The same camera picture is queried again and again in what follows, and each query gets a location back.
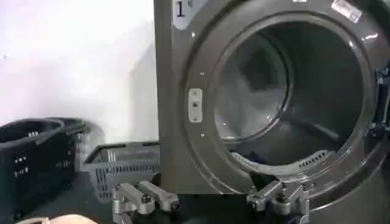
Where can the black plastic laundry basket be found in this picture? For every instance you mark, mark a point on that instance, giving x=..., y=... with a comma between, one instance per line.
x=33, y=164

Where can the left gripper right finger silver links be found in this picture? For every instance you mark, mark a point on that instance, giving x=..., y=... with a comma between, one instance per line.
x=278, y=198

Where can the grey dryer with round opening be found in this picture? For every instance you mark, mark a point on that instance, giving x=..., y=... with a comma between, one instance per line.
x=195, y=152

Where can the dark clothes in drum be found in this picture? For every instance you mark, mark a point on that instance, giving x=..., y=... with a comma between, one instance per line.
x=254, y=156

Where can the grey plastic laundry basket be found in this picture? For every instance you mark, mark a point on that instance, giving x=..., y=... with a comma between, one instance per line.
x=122, y=170

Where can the pale cloth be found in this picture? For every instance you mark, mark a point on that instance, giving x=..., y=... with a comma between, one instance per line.
x=58, y=219

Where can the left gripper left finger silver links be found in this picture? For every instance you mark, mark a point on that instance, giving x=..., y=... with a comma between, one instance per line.
x=143, y=198

